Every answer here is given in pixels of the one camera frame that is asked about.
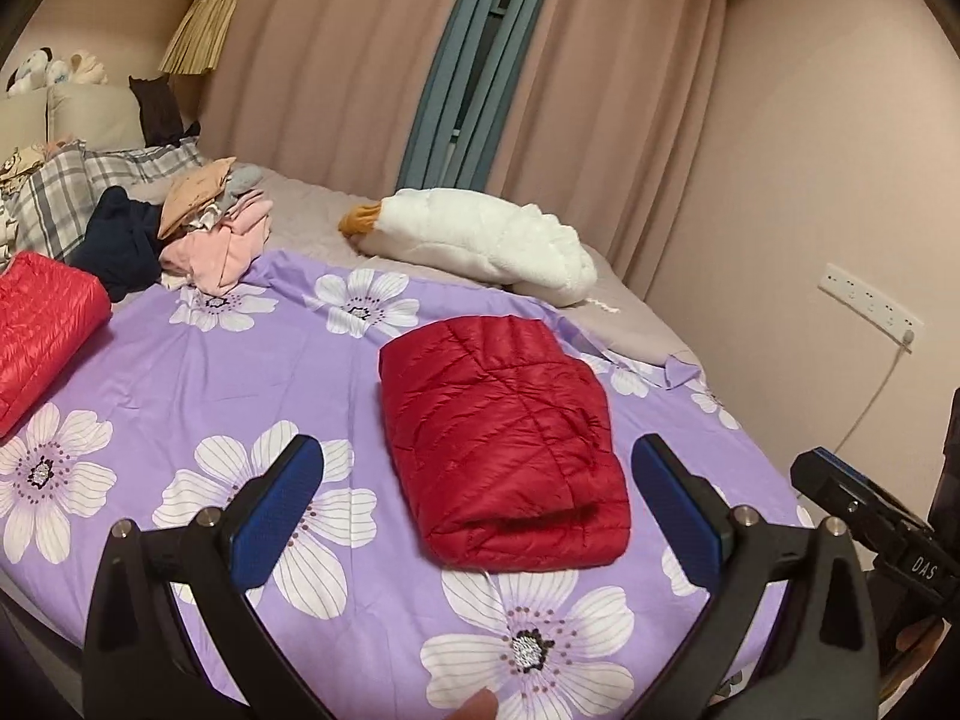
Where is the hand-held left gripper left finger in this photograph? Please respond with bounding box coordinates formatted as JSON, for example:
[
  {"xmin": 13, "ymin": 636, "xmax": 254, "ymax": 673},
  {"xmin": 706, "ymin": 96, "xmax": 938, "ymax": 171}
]
[{"xmin": 82, "ymin": 433, "xmax": 325, "ymax": 720}]

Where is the navy garment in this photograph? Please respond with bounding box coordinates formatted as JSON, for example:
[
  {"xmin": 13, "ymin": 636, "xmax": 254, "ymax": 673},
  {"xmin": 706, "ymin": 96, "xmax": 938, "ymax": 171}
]
[{"xmin": 71, "ymin": 186, "xmax": 170, "ymax": 305}]

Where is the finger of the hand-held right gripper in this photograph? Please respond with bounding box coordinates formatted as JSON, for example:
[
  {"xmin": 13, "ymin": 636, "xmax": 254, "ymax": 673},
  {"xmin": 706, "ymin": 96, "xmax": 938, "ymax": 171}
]
[
  {"xmin": 789, "ymin": 452, "xmax": 890, "ymax": 541},
  {"xmin": 812, "ymin": 447, "xmax": 931, "ymax": 530}
]

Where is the pink garment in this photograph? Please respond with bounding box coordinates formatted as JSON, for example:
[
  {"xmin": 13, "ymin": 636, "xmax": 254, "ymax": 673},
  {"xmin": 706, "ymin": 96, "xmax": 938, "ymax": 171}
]
[{"xmin": 159, "ymin": 191, "xmax": 272, "ymax": 298}]

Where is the white power strip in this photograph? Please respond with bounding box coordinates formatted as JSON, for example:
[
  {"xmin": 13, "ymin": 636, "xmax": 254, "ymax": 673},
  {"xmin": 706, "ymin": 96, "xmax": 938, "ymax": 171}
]
[{"xmin": 819, "ymin": 262, "xmax": 925, "ymax": 344}]

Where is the beige patterned cloth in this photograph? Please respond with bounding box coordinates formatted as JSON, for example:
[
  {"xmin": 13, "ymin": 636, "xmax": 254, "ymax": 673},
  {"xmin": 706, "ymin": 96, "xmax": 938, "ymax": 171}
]
[{"xmin": 0, "ymin": 139, "xmax": 58, "ymax": 196}]

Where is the white cable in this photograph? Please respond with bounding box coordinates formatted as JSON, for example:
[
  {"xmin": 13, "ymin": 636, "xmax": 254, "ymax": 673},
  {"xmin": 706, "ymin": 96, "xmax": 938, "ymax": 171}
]
[{"xmin": 829, "ymin": 332, "xmax": 914, "ymax": 452}]

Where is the beige garment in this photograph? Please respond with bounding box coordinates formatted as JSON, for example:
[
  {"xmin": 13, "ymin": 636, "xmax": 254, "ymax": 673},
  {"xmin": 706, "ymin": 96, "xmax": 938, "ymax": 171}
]
[{"xmin": 157, "ymin": 157, "xmax": 237, "ymax": 239}]

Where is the pleated yellow fabric shade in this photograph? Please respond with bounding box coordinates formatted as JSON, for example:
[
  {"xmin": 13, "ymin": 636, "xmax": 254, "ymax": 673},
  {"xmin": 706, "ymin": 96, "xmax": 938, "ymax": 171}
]
[{"xmin": 159, "ymin": 0, "xmax": 241, "ymax": 77}]

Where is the person's left hand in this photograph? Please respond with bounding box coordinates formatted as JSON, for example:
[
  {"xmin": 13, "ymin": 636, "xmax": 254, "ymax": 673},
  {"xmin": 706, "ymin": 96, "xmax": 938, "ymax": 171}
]
[{"xmin": 439, "ymin": 688, "xmax": 500, "ymax": 720}]

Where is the white printed cloth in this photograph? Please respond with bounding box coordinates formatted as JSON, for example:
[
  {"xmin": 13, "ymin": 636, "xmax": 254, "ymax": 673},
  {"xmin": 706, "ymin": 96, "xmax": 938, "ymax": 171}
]
[{"xmin": 0, "ymin": 195, "xmax": 20, "ymax": 271}]

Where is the grey garment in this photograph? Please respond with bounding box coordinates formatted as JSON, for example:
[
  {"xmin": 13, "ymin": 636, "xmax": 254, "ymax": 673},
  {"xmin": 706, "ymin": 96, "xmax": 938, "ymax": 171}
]
[{"xmin": 221, "ymin": 165, "xmax": 263, "ymax": 200}]

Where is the beige pillow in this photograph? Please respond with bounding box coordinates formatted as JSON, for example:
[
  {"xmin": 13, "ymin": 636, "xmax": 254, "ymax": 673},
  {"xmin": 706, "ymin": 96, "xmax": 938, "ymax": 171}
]
[
  {"xmin": 49, "ymin": 82, "xmax": 147, "ymax": 156},
  {"xmin": 0, "ymin": 90, "xmax": 53, "ymax": 158}
]

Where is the blue grey curtain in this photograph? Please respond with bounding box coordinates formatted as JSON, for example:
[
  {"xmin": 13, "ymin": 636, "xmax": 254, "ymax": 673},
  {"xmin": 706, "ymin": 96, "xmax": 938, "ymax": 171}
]
[{"xmin": 396, "ymin": 0, "xmax": 563, "ymax": 192}]

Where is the white black plush toy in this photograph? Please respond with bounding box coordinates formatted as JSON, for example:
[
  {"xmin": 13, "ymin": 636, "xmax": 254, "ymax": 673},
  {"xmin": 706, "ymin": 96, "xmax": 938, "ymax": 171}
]
[{"xmin": 7, "ymin": 49, "xmax": 50, "ymax": 95}]

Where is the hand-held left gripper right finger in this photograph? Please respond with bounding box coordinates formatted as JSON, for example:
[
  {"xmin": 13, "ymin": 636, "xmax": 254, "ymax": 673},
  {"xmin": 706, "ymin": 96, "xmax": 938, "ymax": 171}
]
[{"xmin": 631, "ymin": 433, "xmax": 880, "ymax": 720}]

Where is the purple floral blanket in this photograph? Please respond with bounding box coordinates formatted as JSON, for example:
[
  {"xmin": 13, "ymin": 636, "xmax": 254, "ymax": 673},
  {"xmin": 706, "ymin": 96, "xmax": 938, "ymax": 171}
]
[{"xmin": 0, "ymin": 249, "xmax": 818, "ymax": 720}]

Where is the beige plush toy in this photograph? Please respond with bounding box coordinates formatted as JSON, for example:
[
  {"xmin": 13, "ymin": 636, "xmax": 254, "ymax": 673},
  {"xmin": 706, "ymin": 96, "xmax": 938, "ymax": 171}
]
[{"xmin": 69, "ymin": 51, "xmax": 107, "ymax": 88}]

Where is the dark brown cushion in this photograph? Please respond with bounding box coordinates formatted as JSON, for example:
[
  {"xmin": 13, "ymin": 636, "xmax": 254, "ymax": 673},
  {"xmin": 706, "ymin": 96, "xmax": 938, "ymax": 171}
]
[{"xmin": 129, "ymin": 73, "xmax": 202, "ymax": 148}]

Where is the plaid pillow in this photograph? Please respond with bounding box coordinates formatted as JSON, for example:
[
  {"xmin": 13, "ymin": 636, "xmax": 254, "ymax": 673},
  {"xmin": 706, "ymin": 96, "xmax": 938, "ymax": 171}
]
[{"xmin": 11, "ymin": 142, "xmax": 207, "ymax": 265}]

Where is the white goose plush toy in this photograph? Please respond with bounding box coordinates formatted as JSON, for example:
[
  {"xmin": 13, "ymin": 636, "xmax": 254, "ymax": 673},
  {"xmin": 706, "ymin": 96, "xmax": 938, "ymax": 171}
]
[{"xmin": 337, "ymin": 187, "xmax": 599, "ymax": 308}]

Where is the red down jacket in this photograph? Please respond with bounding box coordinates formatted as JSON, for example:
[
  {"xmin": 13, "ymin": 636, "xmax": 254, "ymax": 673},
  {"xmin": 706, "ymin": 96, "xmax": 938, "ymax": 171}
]
[
  {"xmin": 0, "ymin": 251, "xmax": 113, "ymax": 441},
  {"xmin": 379, "ymin": 315, "xmax": 631, "ymax": 569}
]

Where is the folded red down jacket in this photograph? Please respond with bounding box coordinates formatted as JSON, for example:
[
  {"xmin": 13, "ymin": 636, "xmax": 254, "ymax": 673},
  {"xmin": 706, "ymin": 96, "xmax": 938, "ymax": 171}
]
[{"xmin": 0, "ymin": 251, "xmax": 113, "ymax": 441}]

